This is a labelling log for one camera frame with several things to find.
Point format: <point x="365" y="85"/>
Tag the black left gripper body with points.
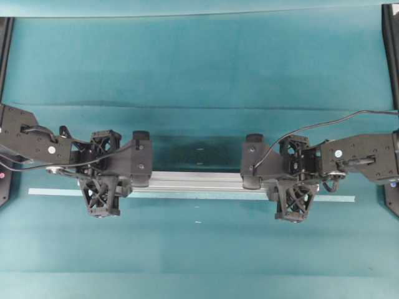
<point x="107" y="157"/>

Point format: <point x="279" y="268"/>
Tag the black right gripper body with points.
<point x="296" y="161"/>

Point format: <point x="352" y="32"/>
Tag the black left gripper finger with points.
<point x="140" y="135"/>
<point x="139" y="180"/>

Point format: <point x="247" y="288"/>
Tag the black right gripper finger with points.
<point x="255" y="138"/>
<point x="251" y="182"/>

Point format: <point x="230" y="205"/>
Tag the silver aluminium rail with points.
<point x="169" y="181"/>

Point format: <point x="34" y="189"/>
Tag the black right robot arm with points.
<point x="375" y="156"/>

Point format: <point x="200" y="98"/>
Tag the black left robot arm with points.
<point x="24" y="140"/>

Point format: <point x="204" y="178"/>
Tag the light tape strip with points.
<point x="218" y="197"/>

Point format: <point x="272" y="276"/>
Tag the teal table cloth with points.
<point x="199" y="76"/>

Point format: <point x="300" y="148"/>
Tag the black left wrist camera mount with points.
<point x="100" y="196"/>

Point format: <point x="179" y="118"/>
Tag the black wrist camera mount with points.
<point x="100" y="196"/>
<point x="294" y="201"/>

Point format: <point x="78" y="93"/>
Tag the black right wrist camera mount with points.
<point x="294" y="201"/>

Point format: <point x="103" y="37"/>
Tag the black right frame post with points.
<point x="390" y="39"/>

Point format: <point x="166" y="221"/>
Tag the black frame post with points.
<point x="390" y="39"/>
<point x="5" y="43"/>

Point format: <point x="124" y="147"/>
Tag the black left frame post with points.
<point x="5" y="43"/>

